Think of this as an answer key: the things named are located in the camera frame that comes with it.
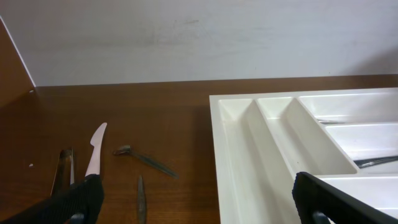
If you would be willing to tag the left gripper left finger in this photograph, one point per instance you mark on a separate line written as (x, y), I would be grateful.
(85, 198)

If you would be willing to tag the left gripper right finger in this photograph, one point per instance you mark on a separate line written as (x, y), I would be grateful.
(319, 202)

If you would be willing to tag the metal fork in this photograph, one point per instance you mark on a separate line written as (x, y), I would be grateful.
(329, 122)

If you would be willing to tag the metal tongs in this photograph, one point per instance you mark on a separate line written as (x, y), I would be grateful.
(64, 174)

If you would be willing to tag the pink plastic knife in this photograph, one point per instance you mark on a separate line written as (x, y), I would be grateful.
(96, 142)

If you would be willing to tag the small teaspoon lower left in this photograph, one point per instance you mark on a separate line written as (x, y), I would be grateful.
(141, 201)

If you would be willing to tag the small teaspoon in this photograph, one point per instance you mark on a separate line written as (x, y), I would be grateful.
(141, 201)
(127, 150)

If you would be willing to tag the small teaspoon upper left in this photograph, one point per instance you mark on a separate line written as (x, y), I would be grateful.
(127, 150)

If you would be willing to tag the white plastic cutlery tray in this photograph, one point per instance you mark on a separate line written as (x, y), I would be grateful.
(262, 140)

